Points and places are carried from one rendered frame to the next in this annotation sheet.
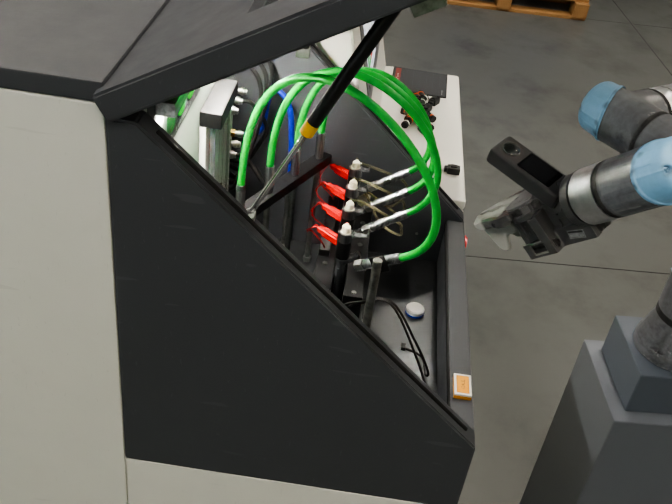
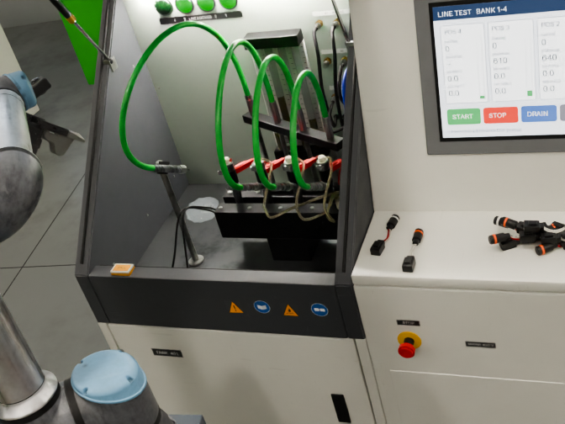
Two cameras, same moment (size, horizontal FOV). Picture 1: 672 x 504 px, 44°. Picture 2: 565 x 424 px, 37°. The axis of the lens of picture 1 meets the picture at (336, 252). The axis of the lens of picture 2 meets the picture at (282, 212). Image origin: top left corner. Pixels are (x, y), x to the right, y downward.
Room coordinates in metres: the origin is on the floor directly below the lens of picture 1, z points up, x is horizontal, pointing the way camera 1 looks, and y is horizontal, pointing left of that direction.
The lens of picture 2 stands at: (2.12, -1.52, 2.10)
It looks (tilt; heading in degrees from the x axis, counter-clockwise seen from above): 35 degrees down; 117
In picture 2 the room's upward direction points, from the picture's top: 16 degrees counter-clockwise
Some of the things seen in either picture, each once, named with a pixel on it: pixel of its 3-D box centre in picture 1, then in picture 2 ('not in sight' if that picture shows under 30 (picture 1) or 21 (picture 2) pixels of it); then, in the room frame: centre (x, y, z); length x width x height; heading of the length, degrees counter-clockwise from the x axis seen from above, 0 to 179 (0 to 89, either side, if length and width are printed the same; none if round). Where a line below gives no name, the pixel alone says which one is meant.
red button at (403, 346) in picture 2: not in sight; (407, 347); (1.70, -0.30, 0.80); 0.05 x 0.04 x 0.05; 179
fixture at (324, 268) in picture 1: (340, 270); (291, 224); (1.37, -0.01, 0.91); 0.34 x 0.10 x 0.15; 179
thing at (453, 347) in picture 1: (449, 338); (216, 299); (1.25, -0.25, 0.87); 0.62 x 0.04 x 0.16; 179
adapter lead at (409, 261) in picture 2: (434, 166); (413, 249); (1.72, -0.20, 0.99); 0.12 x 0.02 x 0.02; 88
